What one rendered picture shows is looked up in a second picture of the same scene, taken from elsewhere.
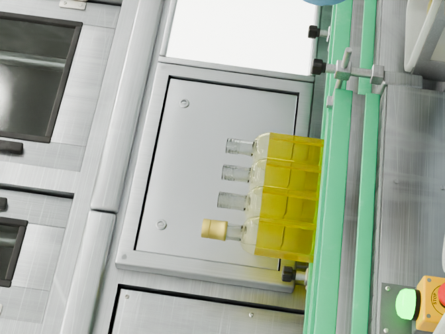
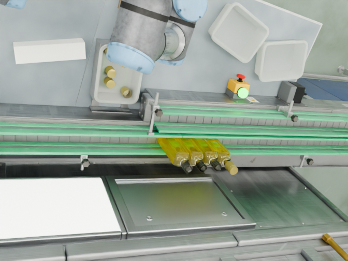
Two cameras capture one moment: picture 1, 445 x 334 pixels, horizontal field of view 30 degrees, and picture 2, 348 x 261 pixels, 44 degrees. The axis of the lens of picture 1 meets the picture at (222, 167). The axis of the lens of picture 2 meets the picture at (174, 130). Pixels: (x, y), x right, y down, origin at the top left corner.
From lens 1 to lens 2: 1.99 m
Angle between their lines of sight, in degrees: 83
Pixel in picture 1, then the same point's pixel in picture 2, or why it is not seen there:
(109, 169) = (212, 238)
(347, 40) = (109, 131)
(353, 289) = (241, 111)
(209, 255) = (223, 197)
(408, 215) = (206, 98)
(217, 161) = (175, 201)
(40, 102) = not seen: outside the picture
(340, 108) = (172, 111)
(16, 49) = not seen: outside the picture
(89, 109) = not seen: outside the picture
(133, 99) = (160, 240)
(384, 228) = (217, 101)
